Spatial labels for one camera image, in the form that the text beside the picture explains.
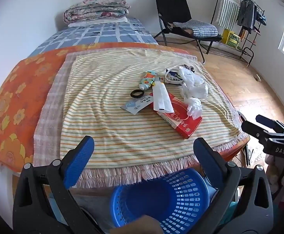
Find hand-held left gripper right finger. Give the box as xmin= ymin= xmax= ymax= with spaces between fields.
xmin=188 ymin=137 xmax=274 ymax=234

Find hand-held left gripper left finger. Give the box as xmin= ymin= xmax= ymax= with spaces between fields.
xmin=12 ymin=135 xmax=95 ymax=234

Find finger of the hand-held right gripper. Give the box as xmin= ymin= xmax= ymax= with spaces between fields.
xmin=255 ymin=114 xmax=284 ymax=135
xmin=241 ymin=116 xmax=271 ymax=147

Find red box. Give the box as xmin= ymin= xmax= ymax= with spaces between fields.
xmin=149 ymin=93 xmax=203 ymax=139

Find white tissue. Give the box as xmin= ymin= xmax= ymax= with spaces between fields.
xmin=186 ymin=97 xmax=203 ymax=119

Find blue plastic basket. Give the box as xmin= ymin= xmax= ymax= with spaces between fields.
xmin=110 ymin=168 xmax=217 ymax=234

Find white and blue sachet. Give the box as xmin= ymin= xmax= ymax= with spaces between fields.
xmin=122 ymin=95 xmax=154 ymax=115

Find white long packet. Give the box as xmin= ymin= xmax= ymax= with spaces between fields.
xmin=152 ymin=77 xmax=174 ymax=114

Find white plastic bag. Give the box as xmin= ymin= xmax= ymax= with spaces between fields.
xmin=178 ymin=66 xmax=209 ymax=99

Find black rubber ring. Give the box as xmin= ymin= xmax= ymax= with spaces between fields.
xmin=130 ymin=90 xmax=145 ymax=99

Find person's right hand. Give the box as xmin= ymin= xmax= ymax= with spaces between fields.
xmin=265 ymin=154 xmax=284 ymax=191

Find yellow striped cloth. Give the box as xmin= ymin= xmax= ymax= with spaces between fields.
xmin=60 ymin=49 xmax=241 ymax=170

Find black clothes rack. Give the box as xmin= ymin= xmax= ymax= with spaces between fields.
xmin=210 ymin=0 xmax=265 ymax=66

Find white and blue wristband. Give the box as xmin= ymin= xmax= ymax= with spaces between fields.
xmin=165 ymin=68 xmax=183 ymax=84

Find yellow plastic crate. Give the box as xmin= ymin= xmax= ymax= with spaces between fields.
xmin=221 ymin=29 xmax=241 ymax=48

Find orange floral blanket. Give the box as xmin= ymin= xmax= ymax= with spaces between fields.
xmin=0 ymin=43 xmax=191 ymax=171

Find colourful printed tube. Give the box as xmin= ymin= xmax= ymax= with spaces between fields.
xmin=138 ymin=71 xmax=160 ymax=90

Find blue garment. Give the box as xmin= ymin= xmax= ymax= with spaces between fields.
xmin=255 ymin=10 xmax=267 ymax=26

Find blue checked cloth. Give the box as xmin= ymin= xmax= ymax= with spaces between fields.
xmin=192 ymin=26 xmax=219 ymax=38

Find dark grey jacket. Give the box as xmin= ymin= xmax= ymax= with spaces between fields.
xmin=237 ymin=0 xmax=257 ymax=33

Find green striped towel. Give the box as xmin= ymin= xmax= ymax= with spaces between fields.
xmin=216 ymin=0 xmax=242 ymax=31

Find blue checked bed sheet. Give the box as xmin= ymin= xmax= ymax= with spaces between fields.
xmin=31 ymin=17 xmax=158 ymax=56

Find black folding chair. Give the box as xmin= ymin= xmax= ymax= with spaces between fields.
xmin=154 ymin=0 xmax=224 ymax=64

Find folded floral quilt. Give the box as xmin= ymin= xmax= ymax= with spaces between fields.
xmin=63 ymin=0 xmax=131 ymax=25

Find black cables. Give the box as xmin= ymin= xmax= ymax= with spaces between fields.
xmin=239 ymin=144 xmax=253 ymax=167

